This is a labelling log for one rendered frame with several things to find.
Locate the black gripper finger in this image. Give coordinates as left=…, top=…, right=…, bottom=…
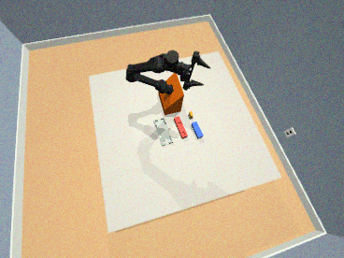
left=197, top=55, right=211, bottom=69
left=189, top=79, right=204, bottom=89

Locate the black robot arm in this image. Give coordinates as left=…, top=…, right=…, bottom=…
left=125, top=50, right=190, bottom=95

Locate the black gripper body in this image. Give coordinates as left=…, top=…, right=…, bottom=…
left=176, top=50, right=200, bottom=91

